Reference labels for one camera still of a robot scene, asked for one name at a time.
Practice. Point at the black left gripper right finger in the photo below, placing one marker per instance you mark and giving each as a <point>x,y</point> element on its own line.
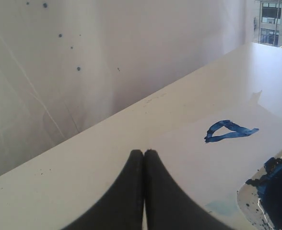
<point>167,206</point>

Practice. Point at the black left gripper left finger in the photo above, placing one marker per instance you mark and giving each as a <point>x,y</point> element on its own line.
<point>121,207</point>

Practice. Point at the white paper sheet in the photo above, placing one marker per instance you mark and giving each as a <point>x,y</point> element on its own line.
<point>212,173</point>

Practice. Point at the white plate with blue paint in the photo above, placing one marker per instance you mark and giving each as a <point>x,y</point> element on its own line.
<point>260,198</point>

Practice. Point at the building outside window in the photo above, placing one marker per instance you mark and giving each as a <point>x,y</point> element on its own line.
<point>267,19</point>

